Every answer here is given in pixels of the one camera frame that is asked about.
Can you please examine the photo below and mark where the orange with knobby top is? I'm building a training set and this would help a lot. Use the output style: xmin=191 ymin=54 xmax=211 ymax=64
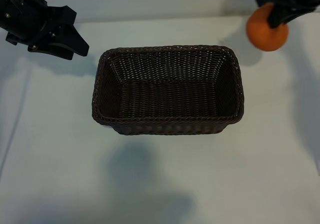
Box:
xmin=246 ymin=3 xmax=290 ymax=52

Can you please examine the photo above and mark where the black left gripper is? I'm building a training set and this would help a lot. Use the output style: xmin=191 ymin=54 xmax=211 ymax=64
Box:
xmin=0 ymin=0 xmax=90 ymax=61

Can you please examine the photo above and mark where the dark brown woven basket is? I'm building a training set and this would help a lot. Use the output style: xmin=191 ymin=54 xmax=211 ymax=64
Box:
xmin=91 ymin=44 xmax=245 ymax=136

